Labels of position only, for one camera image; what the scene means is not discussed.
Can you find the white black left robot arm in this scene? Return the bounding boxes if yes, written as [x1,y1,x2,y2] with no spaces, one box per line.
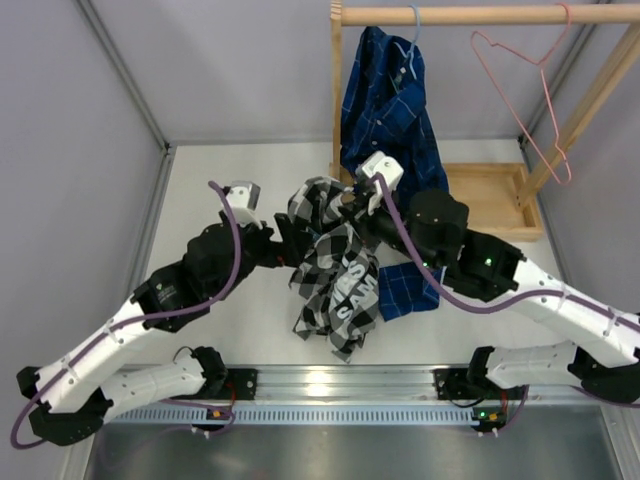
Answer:
[17,213,312,446]

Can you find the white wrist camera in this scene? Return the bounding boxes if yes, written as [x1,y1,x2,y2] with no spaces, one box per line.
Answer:
[355,151,404,191]
[223,180,263,229]

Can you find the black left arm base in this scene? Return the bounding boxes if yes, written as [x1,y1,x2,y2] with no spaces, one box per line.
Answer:
[171,368,258,405]

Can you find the light blue hanger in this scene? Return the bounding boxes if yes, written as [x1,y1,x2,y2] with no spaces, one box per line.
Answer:
[393,4,422,80]

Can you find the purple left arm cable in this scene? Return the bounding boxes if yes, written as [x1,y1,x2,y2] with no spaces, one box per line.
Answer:
[9,179,244,451]

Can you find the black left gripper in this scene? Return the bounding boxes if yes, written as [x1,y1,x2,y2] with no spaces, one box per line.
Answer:
[213,212,312,301]

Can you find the black white checkered shirt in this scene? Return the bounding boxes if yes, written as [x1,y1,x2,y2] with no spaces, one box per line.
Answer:
[287,176,380,363]

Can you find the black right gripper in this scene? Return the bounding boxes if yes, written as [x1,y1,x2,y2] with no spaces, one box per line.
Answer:
[340,188,444,274]

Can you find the blue plaid shirt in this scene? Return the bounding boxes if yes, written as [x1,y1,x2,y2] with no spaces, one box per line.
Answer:
[339,25,451,322]

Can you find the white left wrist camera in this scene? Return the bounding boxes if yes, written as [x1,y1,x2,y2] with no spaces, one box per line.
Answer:
[223,180,263,229]

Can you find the wooden clothes rack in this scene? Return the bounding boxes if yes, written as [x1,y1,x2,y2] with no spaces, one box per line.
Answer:
[329,1,639,242]

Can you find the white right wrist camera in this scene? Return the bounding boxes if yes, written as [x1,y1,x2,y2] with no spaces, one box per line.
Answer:
[355,151,404,191]

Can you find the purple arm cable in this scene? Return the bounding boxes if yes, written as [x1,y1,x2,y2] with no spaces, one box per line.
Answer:
[9,179,244,451]
[372,172,640,409]

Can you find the slotted grey cable duct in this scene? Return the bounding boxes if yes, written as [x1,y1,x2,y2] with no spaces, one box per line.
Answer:
[112,404,479,426]

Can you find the aluminium mounting rail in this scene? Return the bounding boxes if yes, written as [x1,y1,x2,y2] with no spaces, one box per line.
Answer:
[82,363,561,401]

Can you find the pink wire hanger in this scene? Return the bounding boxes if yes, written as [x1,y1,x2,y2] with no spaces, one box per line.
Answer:
[469,2,572,185]

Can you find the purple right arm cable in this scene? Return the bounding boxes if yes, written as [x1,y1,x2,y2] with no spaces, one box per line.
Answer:
[372,172,640,409]

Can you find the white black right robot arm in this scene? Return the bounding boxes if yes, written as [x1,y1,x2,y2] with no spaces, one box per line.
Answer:
[340,190,639,408]

